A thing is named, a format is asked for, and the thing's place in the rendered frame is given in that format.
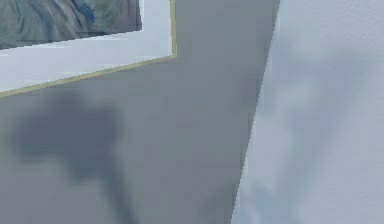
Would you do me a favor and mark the gold framed blue-green painting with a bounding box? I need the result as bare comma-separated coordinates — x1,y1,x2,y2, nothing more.
0,0,178,99

